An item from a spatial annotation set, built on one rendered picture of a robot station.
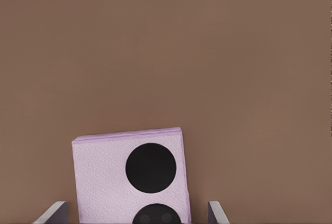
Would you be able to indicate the pale lilac phone black lenses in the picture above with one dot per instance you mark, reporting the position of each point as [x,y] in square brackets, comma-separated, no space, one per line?
[101,177]

